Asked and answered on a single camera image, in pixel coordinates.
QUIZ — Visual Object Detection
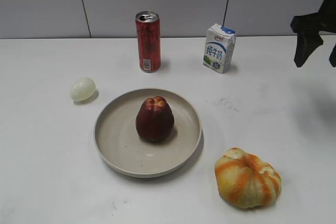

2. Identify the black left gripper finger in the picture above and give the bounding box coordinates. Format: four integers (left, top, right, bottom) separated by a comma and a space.
294, 31, 323, 68

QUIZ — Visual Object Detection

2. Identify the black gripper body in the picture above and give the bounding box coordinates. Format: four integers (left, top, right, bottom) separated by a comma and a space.
290, 0, 335, 33

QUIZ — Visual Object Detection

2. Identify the white egg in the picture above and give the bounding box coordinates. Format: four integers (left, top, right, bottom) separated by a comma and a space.
70, 77, 96, 101

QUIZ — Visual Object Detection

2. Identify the white milk carton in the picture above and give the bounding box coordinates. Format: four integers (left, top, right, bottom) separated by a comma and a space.
203, 24, 236, 74

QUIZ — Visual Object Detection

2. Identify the dark red apple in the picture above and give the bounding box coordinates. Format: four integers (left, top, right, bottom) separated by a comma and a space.
135, 96, 174, 142

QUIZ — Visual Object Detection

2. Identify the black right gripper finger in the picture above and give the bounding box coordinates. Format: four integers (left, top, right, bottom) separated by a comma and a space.
329, 45, 336, 67

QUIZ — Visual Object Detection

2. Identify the peeled orange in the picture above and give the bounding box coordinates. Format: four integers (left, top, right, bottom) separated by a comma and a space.
214, 147, 281, 209

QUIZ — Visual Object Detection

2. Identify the red soda can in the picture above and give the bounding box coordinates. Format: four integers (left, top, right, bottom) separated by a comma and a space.
135, 10, 161, 72

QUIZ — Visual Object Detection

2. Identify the beige round plate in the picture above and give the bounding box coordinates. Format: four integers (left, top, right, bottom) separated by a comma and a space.
94, 88, 203, 178

